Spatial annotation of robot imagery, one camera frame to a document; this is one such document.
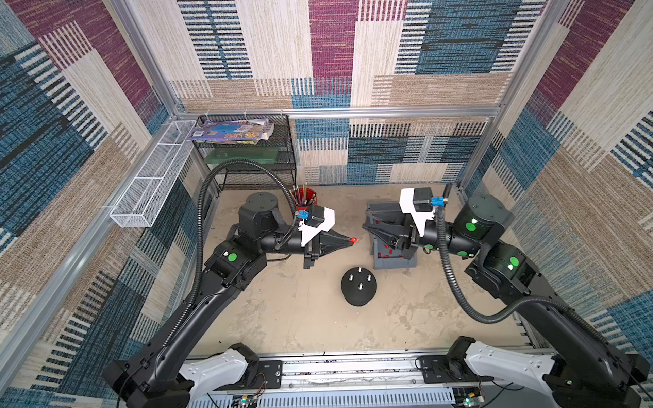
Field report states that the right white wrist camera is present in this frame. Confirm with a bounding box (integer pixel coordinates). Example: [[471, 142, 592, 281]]
[[399, 187, 448, 237]]

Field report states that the left black corrugated cable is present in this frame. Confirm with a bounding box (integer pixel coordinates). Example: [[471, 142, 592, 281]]
[[162, 159, 298, 348]]

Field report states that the right black corrugated cable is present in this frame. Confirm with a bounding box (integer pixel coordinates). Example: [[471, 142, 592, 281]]
[[436, 184, 608, 343]]

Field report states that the colourful book on shelf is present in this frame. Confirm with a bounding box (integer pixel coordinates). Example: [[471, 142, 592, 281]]
[[186, 119, 275, 146]]

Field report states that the red pen cup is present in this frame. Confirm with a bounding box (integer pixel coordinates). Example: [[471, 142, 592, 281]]
[[291, 185, 317, 207]]

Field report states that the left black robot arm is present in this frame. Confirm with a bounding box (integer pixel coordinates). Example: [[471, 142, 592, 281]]
[[103, 192, 356, 407]]

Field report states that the black corrugated cable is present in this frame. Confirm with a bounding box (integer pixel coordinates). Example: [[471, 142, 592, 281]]
[[436, 184, 608, 343], [162, 159, 298, 348]]

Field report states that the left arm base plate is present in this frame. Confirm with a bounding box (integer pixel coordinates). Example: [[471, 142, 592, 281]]
[[219, 360, 283, 391]]

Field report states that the black wire shelf rack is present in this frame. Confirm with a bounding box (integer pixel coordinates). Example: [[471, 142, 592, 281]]
[[192, 114, 298, 186]]

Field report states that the white wire mesh basket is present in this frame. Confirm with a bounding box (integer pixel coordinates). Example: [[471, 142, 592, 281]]
[[110, 121, 196, 229]]

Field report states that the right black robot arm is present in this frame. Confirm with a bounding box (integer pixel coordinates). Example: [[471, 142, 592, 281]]
[[364, 188, 650, 407]]

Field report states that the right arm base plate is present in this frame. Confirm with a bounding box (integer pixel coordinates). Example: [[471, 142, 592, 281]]
[[415, 355, 481, 384]]

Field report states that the black dome screw fixture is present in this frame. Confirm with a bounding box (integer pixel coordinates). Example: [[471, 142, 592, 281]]
[[341, 267, 378, 307]]

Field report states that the grey plastic parts bin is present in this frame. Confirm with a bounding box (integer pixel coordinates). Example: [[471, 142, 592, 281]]
[[366, 202, 418, 270]]

